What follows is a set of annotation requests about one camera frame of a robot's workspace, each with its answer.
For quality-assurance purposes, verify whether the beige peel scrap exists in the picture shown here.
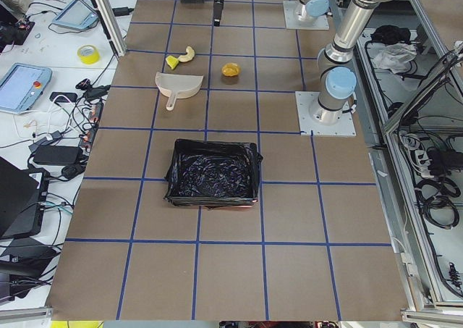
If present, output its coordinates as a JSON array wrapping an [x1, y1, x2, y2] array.
[[178, 46, 195, 63]]

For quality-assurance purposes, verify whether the orange trash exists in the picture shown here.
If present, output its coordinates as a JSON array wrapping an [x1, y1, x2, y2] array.
[[221, 62, 241, 77]]

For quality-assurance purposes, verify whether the yellow sponge piece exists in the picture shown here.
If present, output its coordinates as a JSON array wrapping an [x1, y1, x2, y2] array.
[[165, 55, 179, 70]]

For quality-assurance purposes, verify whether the beige dustpan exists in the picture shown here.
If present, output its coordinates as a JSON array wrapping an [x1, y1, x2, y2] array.
[[155, 72, 203, 111]]

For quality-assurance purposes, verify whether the silver robot arm near bin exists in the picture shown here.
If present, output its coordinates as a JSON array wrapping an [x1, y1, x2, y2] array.
[[309, 0, 392, 125]]

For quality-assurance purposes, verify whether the black lined trash bin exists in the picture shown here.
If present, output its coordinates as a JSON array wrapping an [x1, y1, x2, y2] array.
[[164, 139, 263, 209]]

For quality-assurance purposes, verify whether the blue teach pendant far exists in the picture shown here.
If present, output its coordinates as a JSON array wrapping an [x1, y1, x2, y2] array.
[[51, 0, 98, 30]]

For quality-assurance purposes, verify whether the blue teach pendant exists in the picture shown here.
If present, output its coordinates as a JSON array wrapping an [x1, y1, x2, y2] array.
[[1, 63, 52, 114], [51, 0, 98, 30]]

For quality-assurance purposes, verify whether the yellow tape roll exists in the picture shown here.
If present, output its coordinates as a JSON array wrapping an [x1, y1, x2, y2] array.
[[77, 45, 100, 64]]

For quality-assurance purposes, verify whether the white crumpled cloth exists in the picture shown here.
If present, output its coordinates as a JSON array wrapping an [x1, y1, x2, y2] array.
[[373, 43, 417, 74]]

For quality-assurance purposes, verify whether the blue teach pendant near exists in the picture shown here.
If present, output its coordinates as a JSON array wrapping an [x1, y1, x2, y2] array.
[[1, 63, 52, 114]]

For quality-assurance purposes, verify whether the black power adapter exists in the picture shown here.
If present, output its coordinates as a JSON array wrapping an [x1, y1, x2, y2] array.
[[33, 146, 83, 166]]

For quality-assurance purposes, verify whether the aluminium frame post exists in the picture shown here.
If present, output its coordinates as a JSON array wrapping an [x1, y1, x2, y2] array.
[[90, 0, 127, 57]]

